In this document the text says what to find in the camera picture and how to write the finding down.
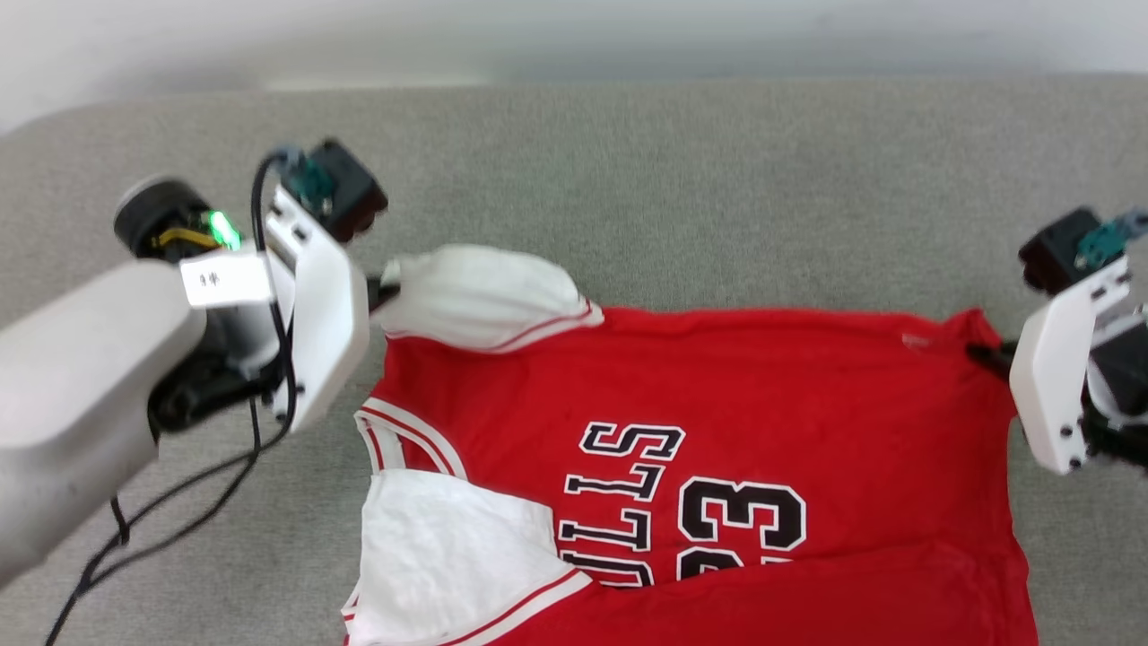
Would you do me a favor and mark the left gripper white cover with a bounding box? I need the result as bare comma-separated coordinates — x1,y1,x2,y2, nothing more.
148,182,403,437

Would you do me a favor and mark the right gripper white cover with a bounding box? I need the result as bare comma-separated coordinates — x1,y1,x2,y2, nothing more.
966,254,1148,476

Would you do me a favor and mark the red and white basketball jersey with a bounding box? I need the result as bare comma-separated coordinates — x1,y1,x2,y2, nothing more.
341,243,1041,646

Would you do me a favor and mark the teal left cable plug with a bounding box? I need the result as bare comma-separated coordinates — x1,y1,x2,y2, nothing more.
285,147,338,218

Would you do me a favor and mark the teal cable plug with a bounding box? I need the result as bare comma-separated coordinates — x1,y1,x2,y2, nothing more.
1074,208,1148,272
285,147,338,218

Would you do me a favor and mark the white paper cable label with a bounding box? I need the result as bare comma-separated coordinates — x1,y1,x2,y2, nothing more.
178,252,275,310

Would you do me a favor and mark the teal right cable plug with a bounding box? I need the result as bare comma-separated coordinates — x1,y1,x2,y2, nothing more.
1074,208,1148,272

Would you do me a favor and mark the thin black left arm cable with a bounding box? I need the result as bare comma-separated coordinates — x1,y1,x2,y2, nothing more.
40,153,301,646

